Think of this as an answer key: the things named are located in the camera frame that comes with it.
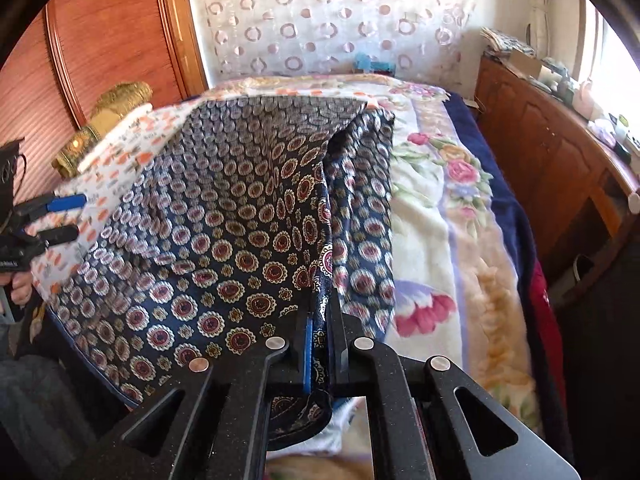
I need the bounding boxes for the row of small dresser bottles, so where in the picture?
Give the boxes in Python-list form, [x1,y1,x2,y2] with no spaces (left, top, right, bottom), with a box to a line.
[540,57,640,161]

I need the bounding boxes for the stack of papers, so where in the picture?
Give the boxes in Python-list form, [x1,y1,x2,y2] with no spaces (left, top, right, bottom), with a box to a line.
[481,27,536,56]

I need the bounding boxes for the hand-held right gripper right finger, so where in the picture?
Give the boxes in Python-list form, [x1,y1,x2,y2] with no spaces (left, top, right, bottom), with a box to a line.
[330,305,581,480]

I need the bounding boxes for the gold bolster pillow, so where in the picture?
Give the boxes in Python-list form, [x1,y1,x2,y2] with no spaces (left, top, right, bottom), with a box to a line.
[52,81,153,178]

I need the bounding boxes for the white circle-patterned curtain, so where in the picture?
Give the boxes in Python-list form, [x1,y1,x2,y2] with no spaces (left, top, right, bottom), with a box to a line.
[185,0,481,91]

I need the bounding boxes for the wooden headboard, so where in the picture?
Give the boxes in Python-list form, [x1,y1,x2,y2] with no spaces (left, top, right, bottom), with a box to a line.
[0,0,208,211]

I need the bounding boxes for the window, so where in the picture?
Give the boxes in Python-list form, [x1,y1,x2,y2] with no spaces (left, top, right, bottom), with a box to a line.
[575,0,640,126]

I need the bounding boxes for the person's dark trousers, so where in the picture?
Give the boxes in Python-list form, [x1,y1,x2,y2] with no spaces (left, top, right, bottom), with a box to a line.
[0,305,126,480]

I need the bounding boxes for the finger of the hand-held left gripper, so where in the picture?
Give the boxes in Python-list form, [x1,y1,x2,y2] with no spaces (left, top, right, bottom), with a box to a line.
[27,225,81,253]
[15,193,87,217]

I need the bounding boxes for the white orange-dotted sheet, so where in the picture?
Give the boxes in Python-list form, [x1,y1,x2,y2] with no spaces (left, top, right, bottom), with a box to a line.
[25,100,206,301]

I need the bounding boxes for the blue plastic object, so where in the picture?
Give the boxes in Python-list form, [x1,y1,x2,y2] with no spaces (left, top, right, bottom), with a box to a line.
[352,54,396,75]

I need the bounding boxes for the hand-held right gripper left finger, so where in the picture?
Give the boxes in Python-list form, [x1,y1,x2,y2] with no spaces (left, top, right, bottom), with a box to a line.
[70,310,315,480]

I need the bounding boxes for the navy medallion patterned cloth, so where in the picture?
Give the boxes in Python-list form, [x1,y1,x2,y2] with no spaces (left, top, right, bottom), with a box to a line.
[47,95,398,451]

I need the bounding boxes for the floral fleece blanket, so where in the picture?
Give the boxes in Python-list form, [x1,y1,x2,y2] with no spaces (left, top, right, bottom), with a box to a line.
[210,72,576,480]

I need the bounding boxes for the wooden dresser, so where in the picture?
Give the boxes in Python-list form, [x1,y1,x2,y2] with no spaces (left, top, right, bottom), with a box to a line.
[472,55,640,281]

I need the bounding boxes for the person's left hand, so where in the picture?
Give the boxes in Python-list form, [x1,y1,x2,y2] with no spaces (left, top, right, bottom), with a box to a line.
[10,270,33,307]

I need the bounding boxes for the cardboard box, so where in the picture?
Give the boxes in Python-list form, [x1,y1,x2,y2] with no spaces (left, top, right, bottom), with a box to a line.
[509,52,543,78]

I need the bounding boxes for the red garment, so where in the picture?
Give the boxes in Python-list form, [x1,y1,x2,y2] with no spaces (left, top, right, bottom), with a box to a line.
[525,260,568,411]

